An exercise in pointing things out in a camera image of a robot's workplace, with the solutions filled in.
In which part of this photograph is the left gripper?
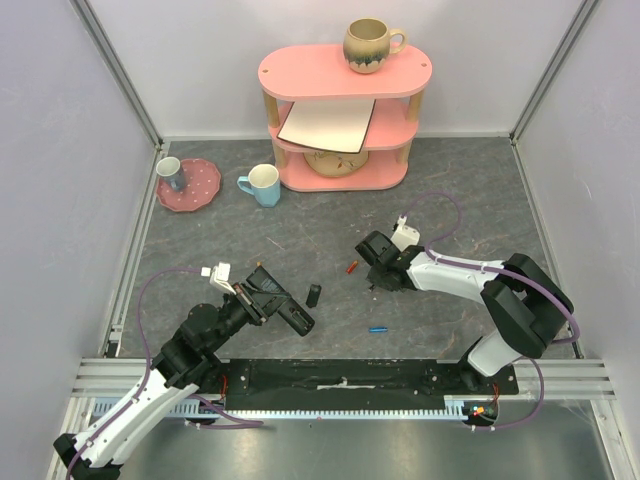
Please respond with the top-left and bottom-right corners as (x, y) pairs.
(205, 280), (290, 354)

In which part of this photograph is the red orange battery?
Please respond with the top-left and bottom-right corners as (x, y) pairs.
(346, 260), (359, 274)

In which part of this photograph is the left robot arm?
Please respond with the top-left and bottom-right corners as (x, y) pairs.
(54, 283), (313, 479)

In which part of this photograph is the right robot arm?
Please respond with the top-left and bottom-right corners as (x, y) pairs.
(355, 231), (577, 394)

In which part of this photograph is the beige floral bowl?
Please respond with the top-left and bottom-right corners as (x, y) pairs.
(303, 150), (369, 178)

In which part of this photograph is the light blue mug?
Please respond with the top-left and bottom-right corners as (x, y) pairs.
(236, 164), (281, 208)

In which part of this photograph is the pink dotted plate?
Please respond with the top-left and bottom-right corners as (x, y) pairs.
(155, 158), (222, 213)

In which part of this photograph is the pink three-tier shelf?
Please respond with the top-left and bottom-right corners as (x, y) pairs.
(258, 44), (432, 192)

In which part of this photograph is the white square plate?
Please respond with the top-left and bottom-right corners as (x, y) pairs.
(277, 98), (376, 153)

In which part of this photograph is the grey small mug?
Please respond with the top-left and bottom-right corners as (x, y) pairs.
(155, 157), (187, 192)

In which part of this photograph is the beige ceramic mug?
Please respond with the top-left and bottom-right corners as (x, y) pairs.
(343, 18), (408, 74)

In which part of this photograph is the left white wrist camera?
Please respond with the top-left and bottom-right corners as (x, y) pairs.
(200, 262), (234, 293)

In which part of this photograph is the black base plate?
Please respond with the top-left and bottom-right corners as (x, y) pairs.
(200, 359), (519, 396)

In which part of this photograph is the grey slotted cable duct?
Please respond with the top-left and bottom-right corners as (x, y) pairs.
(92, 394), (501, 420)

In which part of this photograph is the aluminium front rail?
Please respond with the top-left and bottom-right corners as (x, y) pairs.
(72, 358), (615, 400)

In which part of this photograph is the right aluminium frame post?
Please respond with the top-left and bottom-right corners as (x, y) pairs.
(509, 0), (600, 145)

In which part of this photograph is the aluminium frame post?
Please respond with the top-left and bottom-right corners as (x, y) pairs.
(69, 0), (164, 149)
(509, 0), (600, 145)

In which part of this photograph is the left aluminium frame post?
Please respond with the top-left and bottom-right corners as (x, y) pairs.
(69, 0), (164, 149)

